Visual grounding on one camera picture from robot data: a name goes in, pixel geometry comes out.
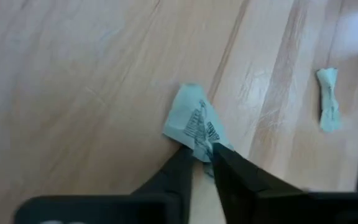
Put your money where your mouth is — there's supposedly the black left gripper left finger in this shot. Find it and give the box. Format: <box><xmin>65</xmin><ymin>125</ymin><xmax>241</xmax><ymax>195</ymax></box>
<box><xmin>131</xmin><ymin>144</ymin><xmax>196</xmax><ymax>224</ymax></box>

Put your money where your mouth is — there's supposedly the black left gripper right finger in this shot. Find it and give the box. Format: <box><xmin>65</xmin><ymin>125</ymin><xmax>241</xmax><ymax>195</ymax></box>
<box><xmin>211</xmin><ymin>142</ymin><xmax>309</xmax><ymax>224</ymax></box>

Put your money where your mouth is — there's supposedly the printed paper wrapper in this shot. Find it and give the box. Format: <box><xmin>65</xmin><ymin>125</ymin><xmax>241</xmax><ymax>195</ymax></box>
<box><xmin>162</xmin><ymin>83</ymin><xmax>234</xmax><ymax>179</ymax></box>

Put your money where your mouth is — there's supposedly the twisted white paper wrapper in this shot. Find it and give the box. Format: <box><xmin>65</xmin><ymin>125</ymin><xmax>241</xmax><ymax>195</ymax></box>
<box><xmin>315</xmin><ymin>67</ymin><xmax>343</xmax><ymax>133</ymax></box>

